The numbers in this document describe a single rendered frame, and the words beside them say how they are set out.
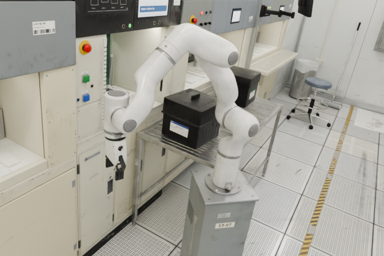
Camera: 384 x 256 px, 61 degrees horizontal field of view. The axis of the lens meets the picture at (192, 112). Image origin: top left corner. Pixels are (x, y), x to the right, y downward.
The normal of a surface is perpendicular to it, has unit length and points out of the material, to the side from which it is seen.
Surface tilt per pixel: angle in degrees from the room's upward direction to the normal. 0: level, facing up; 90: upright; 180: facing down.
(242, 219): 90
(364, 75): 90
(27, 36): 90
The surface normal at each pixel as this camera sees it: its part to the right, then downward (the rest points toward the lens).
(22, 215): 0.86, 0.30
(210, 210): 0.25, 0.41
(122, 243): 0.12, -0.91
